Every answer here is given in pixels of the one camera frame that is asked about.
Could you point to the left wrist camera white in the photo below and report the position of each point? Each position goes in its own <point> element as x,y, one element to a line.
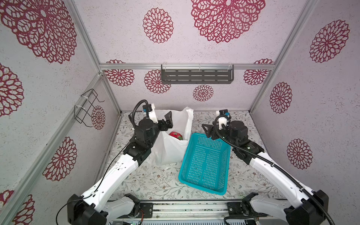
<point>149,111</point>

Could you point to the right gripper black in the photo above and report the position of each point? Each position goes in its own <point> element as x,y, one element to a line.
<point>208,133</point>

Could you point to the white plastic bag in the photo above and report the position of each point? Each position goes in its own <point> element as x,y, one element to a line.
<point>167,149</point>

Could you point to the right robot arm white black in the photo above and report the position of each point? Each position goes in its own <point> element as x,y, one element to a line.
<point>302,206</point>

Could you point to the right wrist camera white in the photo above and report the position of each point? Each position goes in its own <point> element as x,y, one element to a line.
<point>223,122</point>

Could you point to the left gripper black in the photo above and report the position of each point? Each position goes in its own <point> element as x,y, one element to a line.
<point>168,122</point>

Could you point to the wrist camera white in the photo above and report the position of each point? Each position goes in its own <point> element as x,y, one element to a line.
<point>149,111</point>
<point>223,122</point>

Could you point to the black wire wall rack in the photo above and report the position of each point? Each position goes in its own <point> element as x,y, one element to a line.
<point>83,110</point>

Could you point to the dark grey wall shelf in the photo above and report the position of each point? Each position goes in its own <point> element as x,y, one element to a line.
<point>197,76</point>

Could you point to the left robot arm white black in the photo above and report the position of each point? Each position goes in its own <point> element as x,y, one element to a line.
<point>93,206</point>

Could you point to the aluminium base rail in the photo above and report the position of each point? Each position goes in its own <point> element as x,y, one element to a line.
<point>207,209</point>

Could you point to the red dragon fruit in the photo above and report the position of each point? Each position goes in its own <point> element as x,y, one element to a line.
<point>176,135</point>

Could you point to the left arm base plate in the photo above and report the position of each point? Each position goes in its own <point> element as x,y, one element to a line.
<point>143,210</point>

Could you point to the teal plastic basket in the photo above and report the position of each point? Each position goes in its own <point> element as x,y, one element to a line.
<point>205,164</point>

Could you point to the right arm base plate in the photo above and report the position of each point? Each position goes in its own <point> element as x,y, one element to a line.
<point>239,209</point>

